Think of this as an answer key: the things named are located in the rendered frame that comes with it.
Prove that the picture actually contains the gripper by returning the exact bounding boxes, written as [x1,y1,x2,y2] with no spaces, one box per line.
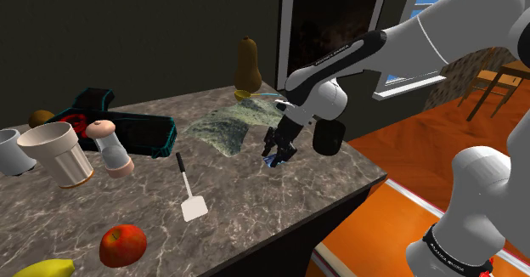
[261,115,308,167]

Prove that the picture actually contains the small blue flat object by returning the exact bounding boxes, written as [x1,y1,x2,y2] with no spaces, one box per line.
[261,154,285,169]

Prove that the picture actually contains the green mottled cloth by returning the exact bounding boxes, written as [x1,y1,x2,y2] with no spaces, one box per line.
[183,98,287,158]

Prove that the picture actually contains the brown butternut squash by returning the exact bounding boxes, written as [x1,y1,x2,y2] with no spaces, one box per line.
[233,35,263,93]

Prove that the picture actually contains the black toy blaster teal edges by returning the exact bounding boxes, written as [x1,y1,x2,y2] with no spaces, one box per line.
[44,87,178,160]

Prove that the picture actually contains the pink and grey pepper mill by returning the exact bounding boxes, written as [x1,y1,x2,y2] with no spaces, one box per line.
[84,119,136,180]

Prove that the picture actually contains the red apple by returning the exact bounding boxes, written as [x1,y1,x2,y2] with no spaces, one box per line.
[99,223,148,269]

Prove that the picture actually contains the white framed window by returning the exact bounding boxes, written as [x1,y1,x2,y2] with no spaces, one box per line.
[371,0,477,100]

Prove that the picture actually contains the wooden chair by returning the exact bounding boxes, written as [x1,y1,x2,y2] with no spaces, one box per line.
[456,47,513,119]

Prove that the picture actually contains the beige ribbed cup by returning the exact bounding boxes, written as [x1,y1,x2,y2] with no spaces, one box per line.
[16,121,95,189]

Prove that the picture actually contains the brown kiwi fruit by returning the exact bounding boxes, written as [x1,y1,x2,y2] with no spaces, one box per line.
[27,109,56,129]

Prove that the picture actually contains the wooden table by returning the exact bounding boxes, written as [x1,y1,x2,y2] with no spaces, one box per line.
[465,59,530,122]

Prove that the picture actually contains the yellow banana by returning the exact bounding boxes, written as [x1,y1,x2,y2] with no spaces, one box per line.
[11,258,76,277]

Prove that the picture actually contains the grey mug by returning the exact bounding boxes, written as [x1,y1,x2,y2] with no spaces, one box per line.
[0,128,37,177]

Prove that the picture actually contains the yellow spoon with blue handle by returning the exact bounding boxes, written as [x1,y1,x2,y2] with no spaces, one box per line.
[234,88,284,103]

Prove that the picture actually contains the white spatula with black handle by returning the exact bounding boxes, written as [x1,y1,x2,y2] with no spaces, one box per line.
[175,151,209,223]

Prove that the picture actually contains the white framed dark wall picture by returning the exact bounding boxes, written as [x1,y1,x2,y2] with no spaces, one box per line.
[275,0,392,92]

